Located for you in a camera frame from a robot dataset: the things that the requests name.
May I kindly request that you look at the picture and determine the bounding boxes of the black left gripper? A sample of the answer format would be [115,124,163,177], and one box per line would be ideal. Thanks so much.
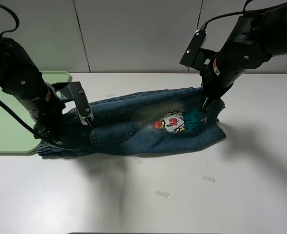
[30,90,65,144]

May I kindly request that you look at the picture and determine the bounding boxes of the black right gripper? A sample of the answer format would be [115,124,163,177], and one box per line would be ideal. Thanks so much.
[199,58,233,114]

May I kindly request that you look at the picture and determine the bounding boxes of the blue children's denim shorts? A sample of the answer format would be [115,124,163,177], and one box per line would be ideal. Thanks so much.
[37,87,226,157]

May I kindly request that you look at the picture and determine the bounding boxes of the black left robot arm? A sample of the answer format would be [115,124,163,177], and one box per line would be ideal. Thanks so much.
[0,38,65,143]

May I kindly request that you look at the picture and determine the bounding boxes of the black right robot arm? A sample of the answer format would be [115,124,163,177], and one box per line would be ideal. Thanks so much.
[200,2,287,113]

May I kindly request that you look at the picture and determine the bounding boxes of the green plastic tray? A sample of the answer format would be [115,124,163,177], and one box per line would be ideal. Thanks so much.
[0,71,73,156]

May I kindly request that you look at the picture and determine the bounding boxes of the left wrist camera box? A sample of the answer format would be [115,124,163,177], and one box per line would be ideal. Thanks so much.
[51,81,94,127]

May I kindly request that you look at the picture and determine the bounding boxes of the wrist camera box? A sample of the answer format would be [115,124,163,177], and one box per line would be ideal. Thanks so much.
[51,81,94,127]
[179,30,216,71]

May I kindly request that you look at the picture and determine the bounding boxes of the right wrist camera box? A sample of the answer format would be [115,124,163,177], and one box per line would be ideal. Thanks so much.
[179,30,216,71]

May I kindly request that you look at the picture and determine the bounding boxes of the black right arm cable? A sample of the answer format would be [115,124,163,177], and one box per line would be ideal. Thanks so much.
[201,0,287,31]

